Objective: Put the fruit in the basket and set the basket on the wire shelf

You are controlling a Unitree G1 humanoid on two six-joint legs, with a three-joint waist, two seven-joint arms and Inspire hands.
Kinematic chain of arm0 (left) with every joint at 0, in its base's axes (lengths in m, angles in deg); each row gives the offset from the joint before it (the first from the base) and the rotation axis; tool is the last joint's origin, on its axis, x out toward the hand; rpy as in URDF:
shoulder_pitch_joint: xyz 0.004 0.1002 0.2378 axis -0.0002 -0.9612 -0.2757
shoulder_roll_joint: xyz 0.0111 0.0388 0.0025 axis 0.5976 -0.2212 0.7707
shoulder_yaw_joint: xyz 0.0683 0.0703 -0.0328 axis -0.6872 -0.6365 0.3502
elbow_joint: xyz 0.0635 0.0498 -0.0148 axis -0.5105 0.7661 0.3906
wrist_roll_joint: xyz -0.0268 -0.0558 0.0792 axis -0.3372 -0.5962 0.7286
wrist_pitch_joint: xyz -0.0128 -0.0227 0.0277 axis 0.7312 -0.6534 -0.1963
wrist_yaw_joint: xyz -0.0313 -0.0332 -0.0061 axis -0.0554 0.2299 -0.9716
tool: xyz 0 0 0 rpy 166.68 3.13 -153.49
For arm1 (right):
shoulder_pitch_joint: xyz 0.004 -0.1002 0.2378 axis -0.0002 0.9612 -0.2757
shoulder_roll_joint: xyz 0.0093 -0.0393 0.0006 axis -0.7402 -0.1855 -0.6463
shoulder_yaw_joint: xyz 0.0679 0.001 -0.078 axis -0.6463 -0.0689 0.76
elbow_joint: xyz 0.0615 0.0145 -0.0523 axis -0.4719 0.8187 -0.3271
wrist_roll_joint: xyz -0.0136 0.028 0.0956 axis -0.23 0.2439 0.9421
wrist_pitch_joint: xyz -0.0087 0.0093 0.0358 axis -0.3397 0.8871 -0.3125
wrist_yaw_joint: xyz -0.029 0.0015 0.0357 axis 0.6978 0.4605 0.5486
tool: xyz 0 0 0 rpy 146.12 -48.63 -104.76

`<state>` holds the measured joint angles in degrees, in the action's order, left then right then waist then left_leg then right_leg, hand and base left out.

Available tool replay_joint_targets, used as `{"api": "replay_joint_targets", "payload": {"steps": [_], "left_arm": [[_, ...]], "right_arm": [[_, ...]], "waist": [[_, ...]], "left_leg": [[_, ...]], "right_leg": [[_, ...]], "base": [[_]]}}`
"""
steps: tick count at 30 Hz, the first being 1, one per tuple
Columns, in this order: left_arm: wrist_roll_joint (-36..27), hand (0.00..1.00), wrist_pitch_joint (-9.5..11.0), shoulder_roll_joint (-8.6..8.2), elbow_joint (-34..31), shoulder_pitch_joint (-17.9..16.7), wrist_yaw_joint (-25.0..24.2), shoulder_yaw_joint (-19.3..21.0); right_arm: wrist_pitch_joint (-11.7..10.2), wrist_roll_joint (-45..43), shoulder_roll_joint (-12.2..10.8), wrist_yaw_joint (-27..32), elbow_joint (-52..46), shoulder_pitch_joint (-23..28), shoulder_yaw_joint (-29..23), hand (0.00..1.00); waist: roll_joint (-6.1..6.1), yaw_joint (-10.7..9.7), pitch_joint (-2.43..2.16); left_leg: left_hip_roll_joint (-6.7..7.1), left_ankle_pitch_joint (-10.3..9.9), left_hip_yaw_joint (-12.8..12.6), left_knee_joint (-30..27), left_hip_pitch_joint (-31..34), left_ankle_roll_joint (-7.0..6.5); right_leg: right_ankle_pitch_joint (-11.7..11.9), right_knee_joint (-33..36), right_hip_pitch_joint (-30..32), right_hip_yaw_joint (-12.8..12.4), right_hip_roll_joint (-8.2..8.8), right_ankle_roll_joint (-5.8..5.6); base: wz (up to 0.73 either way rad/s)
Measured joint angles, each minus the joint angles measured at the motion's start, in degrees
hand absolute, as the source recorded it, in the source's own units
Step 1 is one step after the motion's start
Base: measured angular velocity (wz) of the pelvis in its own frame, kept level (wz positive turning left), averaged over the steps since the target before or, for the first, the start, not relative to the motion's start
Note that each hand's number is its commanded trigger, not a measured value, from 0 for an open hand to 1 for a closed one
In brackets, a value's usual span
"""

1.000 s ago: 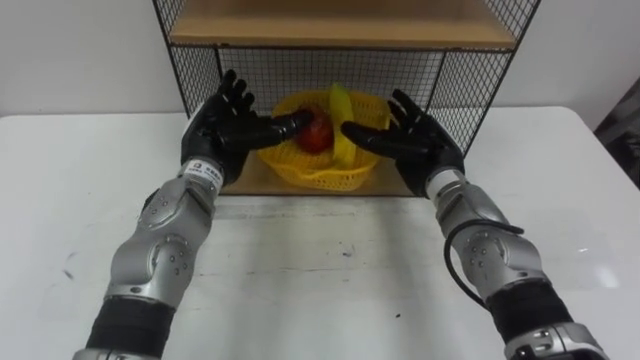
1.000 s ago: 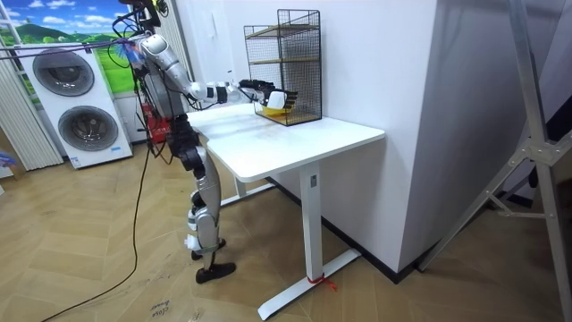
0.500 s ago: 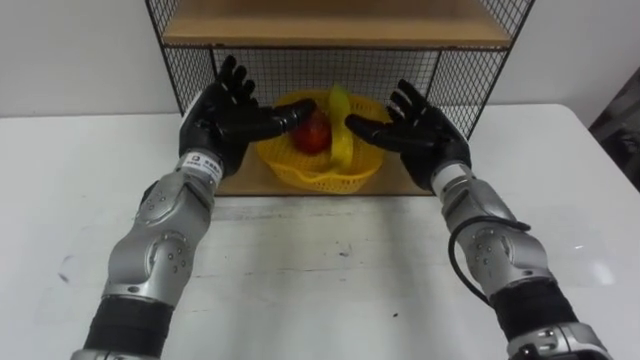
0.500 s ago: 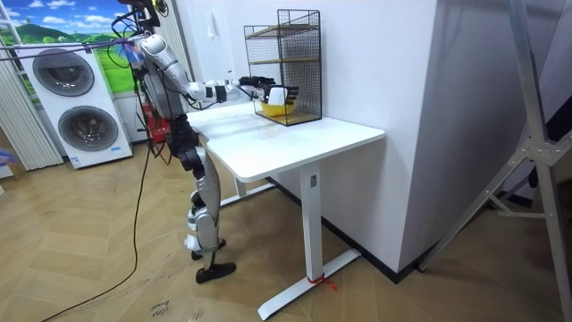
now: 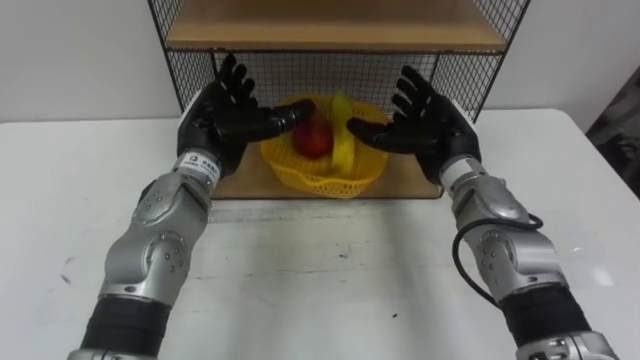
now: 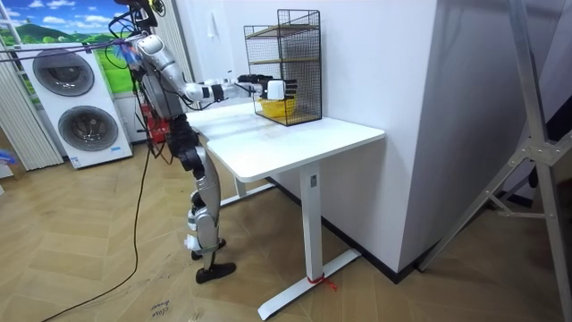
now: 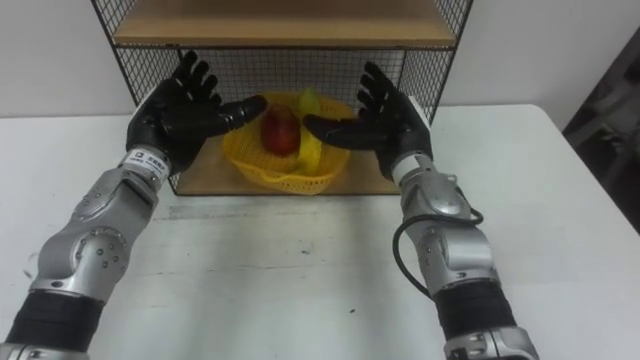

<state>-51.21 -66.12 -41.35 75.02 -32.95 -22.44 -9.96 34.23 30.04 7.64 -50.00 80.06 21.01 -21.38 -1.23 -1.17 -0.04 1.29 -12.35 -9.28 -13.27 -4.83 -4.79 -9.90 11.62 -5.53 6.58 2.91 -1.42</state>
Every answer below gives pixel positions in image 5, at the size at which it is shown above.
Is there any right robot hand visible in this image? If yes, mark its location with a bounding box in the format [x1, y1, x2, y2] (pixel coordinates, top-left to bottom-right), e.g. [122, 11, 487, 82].
[346, 65, 483, 186]

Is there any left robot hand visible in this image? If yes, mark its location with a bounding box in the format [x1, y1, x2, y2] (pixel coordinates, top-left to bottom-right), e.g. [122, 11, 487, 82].
[176, 52, 317, 178]

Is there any yellow banana soft toy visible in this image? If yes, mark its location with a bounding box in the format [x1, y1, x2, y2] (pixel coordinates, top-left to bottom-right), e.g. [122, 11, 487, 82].
[330, 89, 357, 178]

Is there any red apple soft toy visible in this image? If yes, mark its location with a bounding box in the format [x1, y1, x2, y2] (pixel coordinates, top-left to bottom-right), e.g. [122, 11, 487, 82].
[292, 110, 335, 161]

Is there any yellow plastic mesh basket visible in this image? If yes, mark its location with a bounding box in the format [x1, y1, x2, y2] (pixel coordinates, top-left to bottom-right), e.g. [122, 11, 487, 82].
[259, 94, 390, 200]

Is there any white table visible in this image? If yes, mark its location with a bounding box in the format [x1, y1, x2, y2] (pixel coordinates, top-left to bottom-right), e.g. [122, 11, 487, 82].
[0, 108, 640, 360]

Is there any wire mesh wooden shelf rack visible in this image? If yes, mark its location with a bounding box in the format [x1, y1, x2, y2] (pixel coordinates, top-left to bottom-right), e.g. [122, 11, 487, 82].
[147, 0, 532, 201]

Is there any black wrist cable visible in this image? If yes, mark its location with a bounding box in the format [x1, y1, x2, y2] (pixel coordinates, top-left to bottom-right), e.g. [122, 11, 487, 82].
[451, 213, 545, 308]

